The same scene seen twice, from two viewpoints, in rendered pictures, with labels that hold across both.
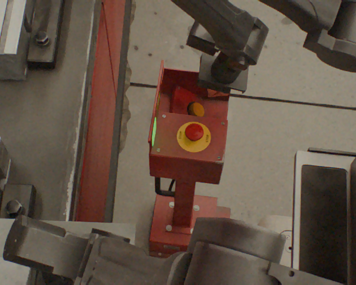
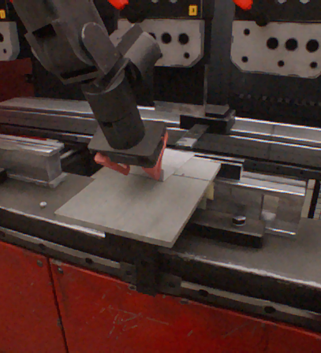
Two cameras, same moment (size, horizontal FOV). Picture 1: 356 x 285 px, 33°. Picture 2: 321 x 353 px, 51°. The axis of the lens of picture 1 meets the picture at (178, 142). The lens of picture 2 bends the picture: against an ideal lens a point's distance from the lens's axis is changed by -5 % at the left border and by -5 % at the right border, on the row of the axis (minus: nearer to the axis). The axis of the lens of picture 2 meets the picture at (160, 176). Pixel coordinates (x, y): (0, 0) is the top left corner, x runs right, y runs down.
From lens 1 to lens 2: 83 cm
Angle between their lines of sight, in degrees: 76
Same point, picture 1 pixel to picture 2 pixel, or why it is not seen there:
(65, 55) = not seen: outside the picture
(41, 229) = (136, 42)
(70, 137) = not seen: outside the picture
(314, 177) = not seen: outside the picture
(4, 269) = (166, 169)
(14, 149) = (307, 242)
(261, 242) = not seen: outside the picture
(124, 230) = (167, 232)
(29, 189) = (256, 232)
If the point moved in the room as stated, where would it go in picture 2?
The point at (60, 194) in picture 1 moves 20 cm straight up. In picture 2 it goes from (252, 263) to (270, 154)
